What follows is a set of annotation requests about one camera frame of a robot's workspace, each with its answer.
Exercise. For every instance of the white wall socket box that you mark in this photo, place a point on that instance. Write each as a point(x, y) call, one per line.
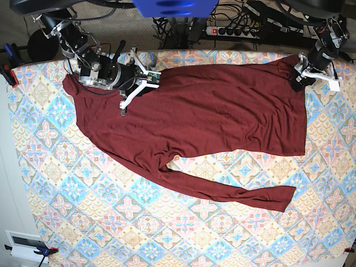
point(24, 245)

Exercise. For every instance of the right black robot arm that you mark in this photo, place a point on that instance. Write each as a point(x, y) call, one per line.
point(75, 42)

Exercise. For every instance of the white power strip red switch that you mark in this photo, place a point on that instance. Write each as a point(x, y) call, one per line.
point(231, 32)

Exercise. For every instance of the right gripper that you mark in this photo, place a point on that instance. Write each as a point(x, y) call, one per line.
point(110, 76)

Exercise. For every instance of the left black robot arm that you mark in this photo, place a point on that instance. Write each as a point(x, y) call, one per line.
point(332, 34)

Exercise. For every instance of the blue black bar clamp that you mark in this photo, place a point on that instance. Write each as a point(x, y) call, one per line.
point(41, 250)

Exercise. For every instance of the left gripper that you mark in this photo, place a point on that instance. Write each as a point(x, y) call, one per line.
point(317, 58)

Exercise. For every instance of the patterned tablecloth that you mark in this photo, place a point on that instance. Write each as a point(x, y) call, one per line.
point(96, 212)

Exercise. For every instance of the black orange table clamp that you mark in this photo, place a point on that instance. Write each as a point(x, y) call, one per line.
point(9, 75)

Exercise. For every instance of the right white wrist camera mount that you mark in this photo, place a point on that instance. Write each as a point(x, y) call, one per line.
point(143, 79)

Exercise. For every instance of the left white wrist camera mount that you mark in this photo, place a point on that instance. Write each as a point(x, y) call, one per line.
point(329, 75)

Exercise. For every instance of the black round stool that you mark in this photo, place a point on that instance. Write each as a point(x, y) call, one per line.
point(40, 48)

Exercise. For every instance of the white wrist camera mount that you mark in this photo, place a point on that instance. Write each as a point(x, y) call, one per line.
point(143, 79)
point(329, 75)

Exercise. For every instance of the orange corner clamp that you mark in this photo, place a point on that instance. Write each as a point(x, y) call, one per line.
point(349, 250)

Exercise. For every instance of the dark red t-shirt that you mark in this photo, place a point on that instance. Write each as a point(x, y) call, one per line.
point(200, 110)

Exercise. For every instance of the blue clamp upper left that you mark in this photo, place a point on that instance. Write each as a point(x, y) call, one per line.
point(10, 51)

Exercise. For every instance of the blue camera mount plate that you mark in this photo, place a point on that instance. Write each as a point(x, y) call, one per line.
point(175, 8)

